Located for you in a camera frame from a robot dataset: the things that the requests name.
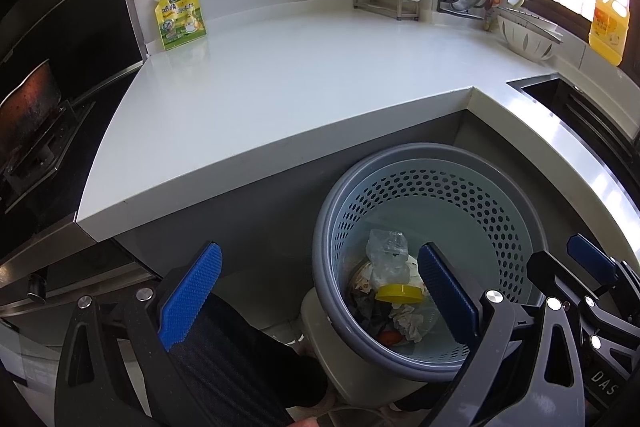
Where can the grey perforated waste basket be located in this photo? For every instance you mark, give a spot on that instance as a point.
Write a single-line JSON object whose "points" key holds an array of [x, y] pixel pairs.
{"points": [[450, 187]]}

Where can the printed snack wrapper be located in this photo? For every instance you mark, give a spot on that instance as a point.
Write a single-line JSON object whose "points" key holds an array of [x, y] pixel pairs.
{"points": [[360, 279]]}

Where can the white colander bowl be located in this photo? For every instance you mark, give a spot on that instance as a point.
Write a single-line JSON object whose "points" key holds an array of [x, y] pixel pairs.
{"points": [[525, 44]]}

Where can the person's leg in dark trousers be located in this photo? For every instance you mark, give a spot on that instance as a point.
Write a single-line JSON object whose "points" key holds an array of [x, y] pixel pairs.
{"points": [[240, 357]]}

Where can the black sink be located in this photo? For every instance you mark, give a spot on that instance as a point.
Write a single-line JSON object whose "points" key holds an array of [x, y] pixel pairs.
{"points": [[600, 117]]}

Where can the yellow plastic lid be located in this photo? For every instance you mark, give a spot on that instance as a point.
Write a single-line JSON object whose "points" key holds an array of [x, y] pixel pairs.
{"points": [[400, 293]]}

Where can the white plastic bag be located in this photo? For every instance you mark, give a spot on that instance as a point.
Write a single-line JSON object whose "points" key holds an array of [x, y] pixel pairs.
{"points": [[385, 257]]}

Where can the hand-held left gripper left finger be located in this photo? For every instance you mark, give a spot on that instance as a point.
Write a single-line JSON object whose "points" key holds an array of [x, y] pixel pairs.
{"points": [[192, 297]]}

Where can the white paper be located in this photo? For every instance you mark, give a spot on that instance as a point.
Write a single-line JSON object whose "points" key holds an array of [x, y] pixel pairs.
{"points": [[407, 322]]}

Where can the black integrated stove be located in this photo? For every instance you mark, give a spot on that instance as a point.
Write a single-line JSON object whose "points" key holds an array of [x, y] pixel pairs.
{"points": [[75, 7]]}

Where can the dark grey cloth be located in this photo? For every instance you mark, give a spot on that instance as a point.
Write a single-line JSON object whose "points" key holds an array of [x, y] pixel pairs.
{"points": [[370, 312]]}

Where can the blue patterned bowl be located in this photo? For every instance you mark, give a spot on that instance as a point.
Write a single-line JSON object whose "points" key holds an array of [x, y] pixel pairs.
{"points": [[552, 35]]}

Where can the yellow detergent bottle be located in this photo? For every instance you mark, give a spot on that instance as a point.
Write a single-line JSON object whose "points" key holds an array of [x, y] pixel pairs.
{"points": [[607, 37]]}

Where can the dark wok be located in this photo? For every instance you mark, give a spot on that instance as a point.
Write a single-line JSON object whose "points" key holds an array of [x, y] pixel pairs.
{"points": [[30, 107]]}

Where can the yellow green spout pouch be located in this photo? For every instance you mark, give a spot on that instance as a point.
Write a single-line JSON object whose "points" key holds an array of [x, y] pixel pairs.
{"points": [[180, 19]]}

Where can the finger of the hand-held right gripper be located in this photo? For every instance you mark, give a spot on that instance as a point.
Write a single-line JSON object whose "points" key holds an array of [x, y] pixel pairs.
{"points": [[592, 259], [550, 272]]}

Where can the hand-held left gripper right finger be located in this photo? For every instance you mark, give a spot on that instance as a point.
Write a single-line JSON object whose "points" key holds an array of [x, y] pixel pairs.
{"points": [[447, 302]]}

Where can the grey base cabinet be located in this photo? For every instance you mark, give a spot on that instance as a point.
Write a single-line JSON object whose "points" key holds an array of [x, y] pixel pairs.
{"points": [[275, 217]]}

